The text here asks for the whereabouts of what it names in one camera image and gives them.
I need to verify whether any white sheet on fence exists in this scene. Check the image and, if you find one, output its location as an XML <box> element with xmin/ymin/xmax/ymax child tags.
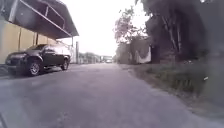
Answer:
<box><xmin>134</xmin><ymin>41</ymin><xmax>153</xmax><ymax>65</ymax></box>

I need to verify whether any grey asphalt road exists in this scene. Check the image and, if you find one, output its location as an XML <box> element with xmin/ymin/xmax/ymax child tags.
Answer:
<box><xmin>0</xmin><ymin>62</ymin><xmax>224</xmax><ymax>128</ymax></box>

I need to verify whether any grass verge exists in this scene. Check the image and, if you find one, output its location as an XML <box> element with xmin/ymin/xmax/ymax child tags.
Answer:
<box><xmin>120</xmin><ymin>61</ymin><xmax>224</xmax><ymax>111</ymax></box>

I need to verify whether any row of trees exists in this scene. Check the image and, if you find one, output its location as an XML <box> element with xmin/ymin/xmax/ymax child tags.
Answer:
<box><xmin>113</xmin><ymin>0</ymin><xmax>224</xmax><ymax>65</ymax></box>

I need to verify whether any dark car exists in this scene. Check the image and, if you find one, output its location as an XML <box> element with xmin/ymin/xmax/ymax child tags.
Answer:
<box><xmin>4</xmin><ymin>43</ymin><xmax>72</xmax><ymax>77</ymax></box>

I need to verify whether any yellow building with dark canopy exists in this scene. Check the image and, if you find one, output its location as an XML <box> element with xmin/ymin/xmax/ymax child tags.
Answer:
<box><xmin>0</xmin><ymin>0</ymin><xmax>80</xmax><ymax>65</ymax></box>

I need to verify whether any grey post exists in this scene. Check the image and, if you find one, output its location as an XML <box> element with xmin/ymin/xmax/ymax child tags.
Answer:
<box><xmin>75</xmin><ymin>41</ymin><xmax>80</xmax><ymax>65</ymax></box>

